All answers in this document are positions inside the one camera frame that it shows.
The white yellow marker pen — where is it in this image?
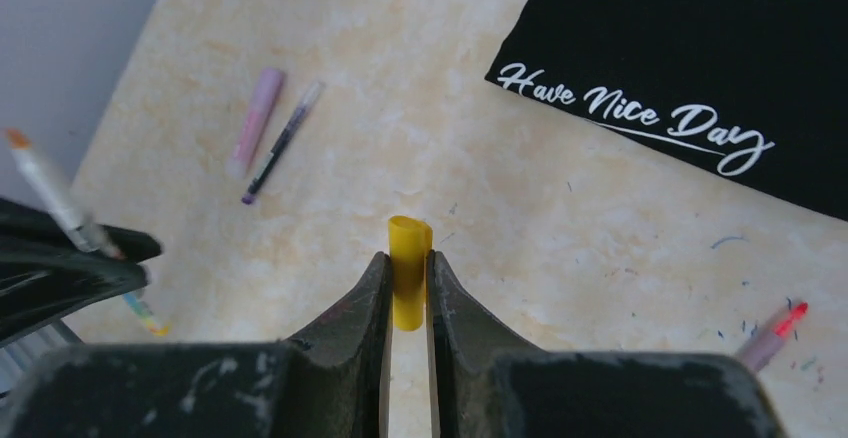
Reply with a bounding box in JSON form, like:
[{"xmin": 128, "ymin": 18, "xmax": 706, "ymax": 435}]
[{"xmin": 3, "ymin": 128, "xmax": 172, "ymax": 338}]

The yellow pen cap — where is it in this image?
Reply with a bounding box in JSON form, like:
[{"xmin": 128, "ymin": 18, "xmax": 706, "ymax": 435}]
[{"xmin": 388, "ymin": 215, "xmax": 433, "ymax": 332}]

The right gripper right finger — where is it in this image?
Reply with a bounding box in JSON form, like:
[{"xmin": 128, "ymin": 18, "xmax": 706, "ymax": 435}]
[{"xmin": 425, "ymin": 251, "xmax": 785, "ymax": 437}]

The black folded t-shirt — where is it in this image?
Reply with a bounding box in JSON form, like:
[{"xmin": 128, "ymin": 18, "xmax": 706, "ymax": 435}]
[{"xmin": 486, "ymin": 0, "xmax": 847, "ymax": 220}]

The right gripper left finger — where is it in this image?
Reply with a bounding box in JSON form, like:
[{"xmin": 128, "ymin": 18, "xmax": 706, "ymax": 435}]
[{"xmin": 1, "ymin": 252, "xmax": 392, "ymax": 437}]

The thin pink pen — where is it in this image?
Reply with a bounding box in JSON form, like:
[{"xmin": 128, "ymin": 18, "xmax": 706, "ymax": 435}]
[{"xmin": 735, "ymin": 302, "xmax": 808, "ymax": 373}]

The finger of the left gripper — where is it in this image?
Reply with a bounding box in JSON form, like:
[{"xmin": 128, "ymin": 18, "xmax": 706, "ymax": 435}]
[{"xmin": 1, "ymin": 198, "xmax": 162, "ymax": 346}]

